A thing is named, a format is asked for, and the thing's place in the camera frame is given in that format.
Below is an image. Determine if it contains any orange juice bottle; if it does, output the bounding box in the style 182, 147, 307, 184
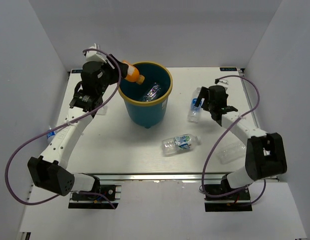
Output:
122, 61, 145, 85

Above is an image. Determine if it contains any Aquafina clear water bottle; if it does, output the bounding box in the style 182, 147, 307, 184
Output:
187, 87, 202, 123

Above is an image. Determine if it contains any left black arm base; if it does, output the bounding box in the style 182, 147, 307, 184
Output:
68, 181, 122, 210

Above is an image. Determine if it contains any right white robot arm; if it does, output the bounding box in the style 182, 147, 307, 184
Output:
195, 85, 287, 200

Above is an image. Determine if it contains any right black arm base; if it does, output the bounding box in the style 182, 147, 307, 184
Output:
204, 187, 252, 213

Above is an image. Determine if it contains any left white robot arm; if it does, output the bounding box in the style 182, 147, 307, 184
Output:
28, 54, 128, 200

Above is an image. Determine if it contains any teal bin with yellow rim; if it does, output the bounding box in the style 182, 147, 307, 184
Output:
118, 62, 173, 129

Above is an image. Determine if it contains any left corner marker sticker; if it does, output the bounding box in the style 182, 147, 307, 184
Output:
71, 69, 82, 74

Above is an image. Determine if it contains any corner marker sticker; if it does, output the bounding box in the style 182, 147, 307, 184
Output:
219, 67, 237, 72
71, 69, 82, 74

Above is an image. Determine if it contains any right corner marker sticker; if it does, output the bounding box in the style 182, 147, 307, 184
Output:
219, 67, 237, 72

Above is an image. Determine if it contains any clear bottle dark blue label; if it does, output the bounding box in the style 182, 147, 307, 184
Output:
96, 106, 108, 116

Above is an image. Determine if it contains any crushed clear unlabelled bottle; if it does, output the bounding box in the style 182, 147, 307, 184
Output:
217, 142, 246, 165

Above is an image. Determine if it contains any clear bottle green white label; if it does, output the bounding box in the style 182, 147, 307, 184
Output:
161, 133, 201, 156

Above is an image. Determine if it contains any small bottle blue label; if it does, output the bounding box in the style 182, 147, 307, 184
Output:
46, 127, 57, 143

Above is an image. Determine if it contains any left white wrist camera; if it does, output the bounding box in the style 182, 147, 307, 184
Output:
84, 50, 106, 64

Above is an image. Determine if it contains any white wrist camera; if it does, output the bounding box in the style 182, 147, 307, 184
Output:
214, 78, 229, 88
84, 50, 106, 64

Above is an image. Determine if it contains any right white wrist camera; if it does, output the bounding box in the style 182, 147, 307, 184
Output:
214, 78, 229, 88

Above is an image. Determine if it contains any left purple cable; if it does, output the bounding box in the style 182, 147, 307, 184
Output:
4, 49, 123, 210

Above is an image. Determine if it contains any aluminium front rail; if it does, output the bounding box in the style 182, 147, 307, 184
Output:
92, 172, 279, 183

